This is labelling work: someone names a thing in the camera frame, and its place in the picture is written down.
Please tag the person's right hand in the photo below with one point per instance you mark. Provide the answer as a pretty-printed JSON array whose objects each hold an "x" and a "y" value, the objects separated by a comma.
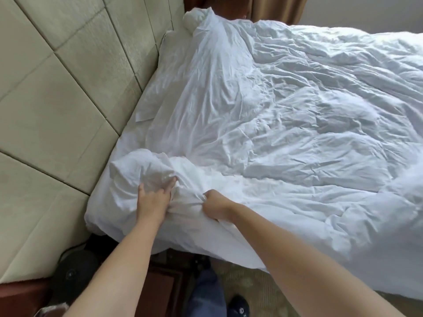
[{"x": 219, "y": 205}]

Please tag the person's left hand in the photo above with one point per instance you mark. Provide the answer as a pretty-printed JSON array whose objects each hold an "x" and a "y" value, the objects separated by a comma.
[{"x": 152, "y": 203}]

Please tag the person's right thumb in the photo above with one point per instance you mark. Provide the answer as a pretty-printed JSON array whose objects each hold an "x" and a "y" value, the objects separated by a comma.
[{"x": 209, "y": 194}]

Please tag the person's left thumb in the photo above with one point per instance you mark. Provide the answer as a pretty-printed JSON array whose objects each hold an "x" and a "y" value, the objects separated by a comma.
[{"x": 171, "y": 185}]

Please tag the white duvet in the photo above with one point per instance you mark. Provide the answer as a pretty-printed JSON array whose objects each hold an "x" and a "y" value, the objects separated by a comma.
[{"x": 281, "y": 122}]

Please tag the person's left forearm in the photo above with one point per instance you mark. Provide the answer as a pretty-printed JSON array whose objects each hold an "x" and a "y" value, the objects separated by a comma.
[{"x": 119, "y": 270}]

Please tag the person's right forearm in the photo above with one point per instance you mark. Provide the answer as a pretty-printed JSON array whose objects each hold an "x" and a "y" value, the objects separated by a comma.
[{"x": 297, "y": 260}]

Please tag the white bed sheet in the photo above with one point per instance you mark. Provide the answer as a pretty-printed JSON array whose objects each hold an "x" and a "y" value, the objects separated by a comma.
[{"x": 150, "y": 102}]

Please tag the person's blue jeans leg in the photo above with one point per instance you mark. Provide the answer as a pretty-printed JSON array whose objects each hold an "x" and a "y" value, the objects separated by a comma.
[{"x": 206, "y": 293}]

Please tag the person's dark shoe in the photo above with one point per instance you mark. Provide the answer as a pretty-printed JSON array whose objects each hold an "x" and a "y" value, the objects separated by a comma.
[{"x": 240, "y": 307}]

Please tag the black round device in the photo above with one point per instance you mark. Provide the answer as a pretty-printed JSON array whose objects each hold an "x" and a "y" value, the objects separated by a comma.
[{"x": 75, "y": 272}]

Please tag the beige padded headboard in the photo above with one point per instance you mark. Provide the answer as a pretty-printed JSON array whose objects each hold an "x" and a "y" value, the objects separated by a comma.
[{"x": 59, "y": 105}]

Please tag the white pillow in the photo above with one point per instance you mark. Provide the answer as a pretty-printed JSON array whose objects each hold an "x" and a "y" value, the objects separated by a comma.
[{"x": 171, "y": 46}]

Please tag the brown wooden nightstand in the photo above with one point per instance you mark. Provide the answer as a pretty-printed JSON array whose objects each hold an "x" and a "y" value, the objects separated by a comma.
[{"x": 19, "y": 300}]

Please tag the brown curtain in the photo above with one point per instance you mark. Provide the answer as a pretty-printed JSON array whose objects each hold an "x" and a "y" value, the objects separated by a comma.
[{"x": 277, "y": 8}]

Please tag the dark wooden headboard frame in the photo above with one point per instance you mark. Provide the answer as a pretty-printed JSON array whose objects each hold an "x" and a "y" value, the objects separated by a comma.
[{"x": 218, "y": 3}]

